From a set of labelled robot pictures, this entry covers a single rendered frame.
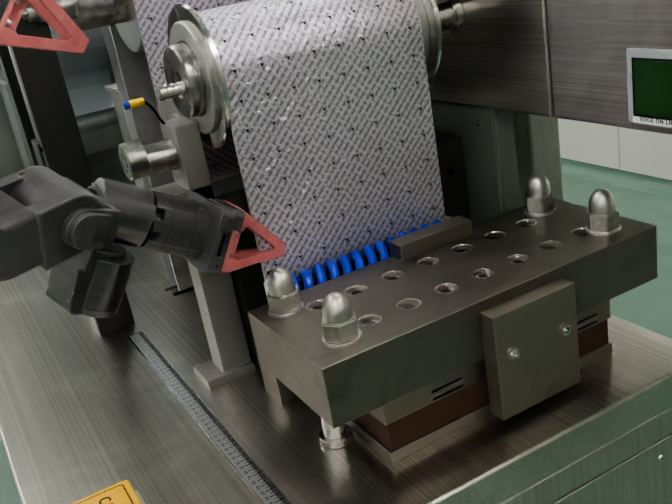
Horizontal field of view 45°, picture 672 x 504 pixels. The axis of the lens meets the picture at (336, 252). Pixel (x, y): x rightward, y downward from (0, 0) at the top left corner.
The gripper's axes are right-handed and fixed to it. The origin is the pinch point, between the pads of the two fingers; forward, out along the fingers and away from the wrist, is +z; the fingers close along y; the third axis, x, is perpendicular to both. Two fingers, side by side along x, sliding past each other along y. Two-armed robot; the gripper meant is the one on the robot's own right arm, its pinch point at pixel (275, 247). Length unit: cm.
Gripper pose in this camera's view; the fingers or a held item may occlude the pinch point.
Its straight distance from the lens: 85.9
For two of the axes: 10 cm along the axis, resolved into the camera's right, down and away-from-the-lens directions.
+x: 2.9, -9.5, -1.1
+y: 4.8, 2.4, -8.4
